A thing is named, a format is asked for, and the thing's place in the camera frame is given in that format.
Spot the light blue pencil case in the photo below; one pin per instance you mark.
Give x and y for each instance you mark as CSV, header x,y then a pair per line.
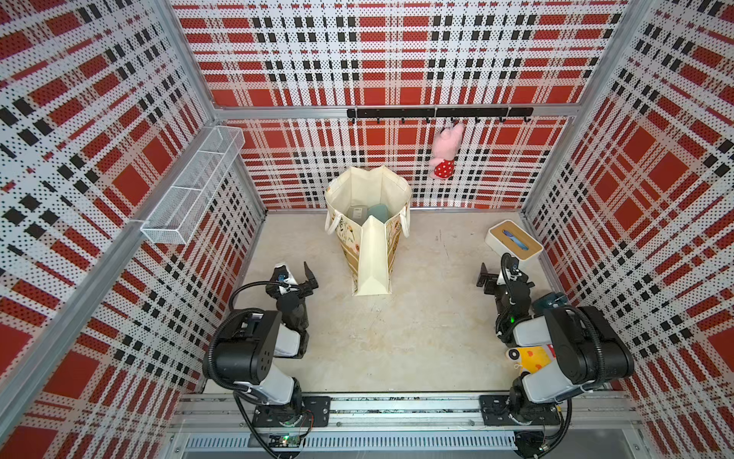
x,y
358,214

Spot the white tissue box wooden lid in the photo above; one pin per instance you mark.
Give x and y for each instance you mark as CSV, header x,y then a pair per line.
x,y
507,237

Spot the white wire mesh basket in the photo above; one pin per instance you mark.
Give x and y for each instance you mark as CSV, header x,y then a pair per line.
x,y
206,164

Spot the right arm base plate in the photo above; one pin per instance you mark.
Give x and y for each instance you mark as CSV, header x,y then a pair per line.
x,y
500,410

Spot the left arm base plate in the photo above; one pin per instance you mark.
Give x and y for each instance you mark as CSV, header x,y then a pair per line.
x,y
303,411

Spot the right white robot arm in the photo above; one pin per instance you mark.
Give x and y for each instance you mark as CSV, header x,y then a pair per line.
x,y
588,353

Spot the pink plush pig toy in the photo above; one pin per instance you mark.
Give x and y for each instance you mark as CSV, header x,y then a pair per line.
x,y
444,150

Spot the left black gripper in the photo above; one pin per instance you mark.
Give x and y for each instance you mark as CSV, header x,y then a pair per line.
x,y
274,294

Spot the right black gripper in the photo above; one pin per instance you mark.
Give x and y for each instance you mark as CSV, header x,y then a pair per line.
x,y
483,276

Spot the small green circuit board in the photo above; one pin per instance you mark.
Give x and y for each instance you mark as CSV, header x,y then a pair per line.
x,y
285,441

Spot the cream floral canvas bag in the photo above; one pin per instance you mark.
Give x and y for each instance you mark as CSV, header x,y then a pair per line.
x,y
369,249

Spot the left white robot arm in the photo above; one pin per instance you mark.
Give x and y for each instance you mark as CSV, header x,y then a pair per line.
x,y
242,351

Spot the yellow plush toy red dress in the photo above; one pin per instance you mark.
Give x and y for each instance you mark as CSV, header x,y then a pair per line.
x,y
531,359

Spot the black wall hook rail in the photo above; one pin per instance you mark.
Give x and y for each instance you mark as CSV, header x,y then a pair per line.
x,y
429,113

